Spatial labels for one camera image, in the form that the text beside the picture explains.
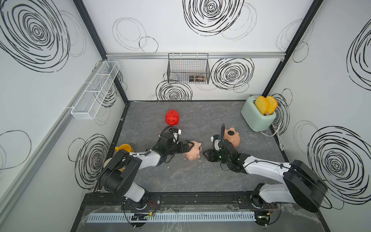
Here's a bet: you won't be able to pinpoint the black corrugated left cable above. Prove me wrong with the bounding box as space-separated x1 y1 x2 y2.
158 125 174 140

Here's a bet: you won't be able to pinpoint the light pink piggy bank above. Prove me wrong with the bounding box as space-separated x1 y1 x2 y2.
183 141 202 161

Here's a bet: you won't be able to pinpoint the yellow toast slice right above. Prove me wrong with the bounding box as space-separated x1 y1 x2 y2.
266 96 278 115

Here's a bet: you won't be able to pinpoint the red piggy bank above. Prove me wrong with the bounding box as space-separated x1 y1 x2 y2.
165 109 180 126

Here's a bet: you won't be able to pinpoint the yellow mug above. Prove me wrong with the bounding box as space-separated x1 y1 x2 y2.
115 144 134 152

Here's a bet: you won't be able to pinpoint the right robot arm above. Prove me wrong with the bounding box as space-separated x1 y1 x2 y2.
203 137 328 213

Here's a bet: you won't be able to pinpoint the white slotted cable duct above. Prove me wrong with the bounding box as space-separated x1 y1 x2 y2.
87 212 256 223

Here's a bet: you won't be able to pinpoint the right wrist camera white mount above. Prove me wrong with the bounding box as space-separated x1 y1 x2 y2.
211 135 221 151

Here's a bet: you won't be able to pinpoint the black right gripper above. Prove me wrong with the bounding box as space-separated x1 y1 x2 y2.
201 148 231 165

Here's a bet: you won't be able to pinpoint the small items in basket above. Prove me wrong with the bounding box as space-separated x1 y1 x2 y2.
189 75 207 82

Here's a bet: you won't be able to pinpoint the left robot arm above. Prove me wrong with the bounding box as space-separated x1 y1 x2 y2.
98 133 196 208

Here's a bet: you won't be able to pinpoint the yellow toast slice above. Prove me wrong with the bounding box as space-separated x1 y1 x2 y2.
254 96 269 115
266 96 278 115

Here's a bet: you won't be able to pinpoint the orange-tan piggy bank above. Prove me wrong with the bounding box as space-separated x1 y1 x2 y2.
223 127 241 147

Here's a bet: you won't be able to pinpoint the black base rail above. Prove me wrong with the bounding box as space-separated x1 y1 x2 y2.
79 189 319 213

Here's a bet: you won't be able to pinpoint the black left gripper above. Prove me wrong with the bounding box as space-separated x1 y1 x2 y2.
165 140 193 156

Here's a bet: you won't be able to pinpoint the mint green toaster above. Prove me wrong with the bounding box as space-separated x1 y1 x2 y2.
241 95 276 132

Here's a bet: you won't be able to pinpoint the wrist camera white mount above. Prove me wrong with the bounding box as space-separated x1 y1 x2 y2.
211 135 221 151
173 128 182 144

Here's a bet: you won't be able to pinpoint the black wire wall basket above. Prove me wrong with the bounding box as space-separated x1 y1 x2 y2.
166 53 211 85

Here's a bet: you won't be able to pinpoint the yellow toast slice left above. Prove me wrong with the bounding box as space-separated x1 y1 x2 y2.
254 96 269 115

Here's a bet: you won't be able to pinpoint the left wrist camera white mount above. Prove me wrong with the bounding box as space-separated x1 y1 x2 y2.
173 128 182 144

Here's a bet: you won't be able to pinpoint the white wire wall shelf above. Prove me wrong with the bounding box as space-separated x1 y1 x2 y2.
71 61 120 120

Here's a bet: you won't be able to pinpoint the white toaster power cable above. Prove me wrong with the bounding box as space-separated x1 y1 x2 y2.
260 115 285 151

